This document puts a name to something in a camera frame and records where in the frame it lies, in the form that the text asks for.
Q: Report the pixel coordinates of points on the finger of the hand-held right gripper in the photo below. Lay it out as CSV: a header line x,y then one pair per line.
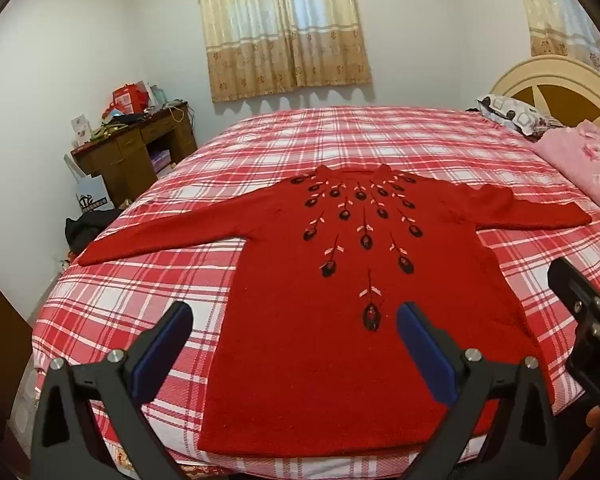
x,y
567,280

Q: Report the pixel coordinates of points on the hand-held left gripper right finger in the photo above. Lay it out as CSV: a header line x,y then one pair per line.
x,y
425,355

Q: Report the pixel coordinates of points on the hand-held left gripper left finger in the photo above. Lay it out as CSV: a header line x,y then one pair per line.
x,y
162,350

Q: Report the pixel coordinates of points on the red knitted sweater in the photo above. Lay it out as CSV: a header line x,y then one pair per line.
x,y
305,360

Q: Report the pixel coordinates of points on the person's right hand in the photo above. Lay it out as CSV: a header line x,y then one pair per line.
x,y
596,440

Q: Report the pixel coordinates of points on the pink floral blanket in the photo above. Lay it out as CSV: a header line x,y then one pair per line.
x,y
585,160

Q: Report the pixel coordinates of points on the black cloth bundle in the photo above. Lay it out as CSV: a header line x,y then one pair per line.
x,y
87,230

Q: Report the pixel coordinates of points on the dark brown wooden furniture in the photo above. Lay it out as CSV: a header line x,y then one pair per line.
x,y
0,350

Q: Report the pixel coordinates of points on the white paper bag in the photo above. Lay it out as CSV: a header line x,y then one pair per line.
x,y
94,194

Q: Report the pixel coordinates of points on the black white patterned pillow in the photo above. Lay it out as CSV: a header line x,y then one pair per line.
x,y
515,112

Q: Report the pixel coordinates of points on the brown wooden desk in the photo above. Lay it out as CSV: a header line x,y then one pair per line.
x,y
125,155

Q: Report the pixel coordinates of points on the cream wooden headboard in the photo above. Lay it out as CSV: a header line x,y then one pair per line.
x,y
545,72

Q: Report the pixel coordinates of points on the small white box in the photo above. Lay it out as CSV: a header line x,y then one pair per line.
x,y
81,131

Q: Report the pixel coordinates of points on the red plaid bed sheet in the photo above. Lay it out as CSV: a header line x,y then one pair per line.
x,y
330,135

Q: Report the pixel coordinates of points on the red gift box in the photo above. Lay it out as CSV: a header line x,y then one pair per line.
x,y
129,98

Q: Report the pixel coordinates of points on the clear plastic bag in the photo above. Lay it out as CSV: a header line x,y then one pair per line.
x,y
159,95

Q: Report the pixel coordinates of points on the beige patterned curtain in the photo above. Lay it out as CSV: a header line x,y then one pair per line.
x,y
280,35
560,15

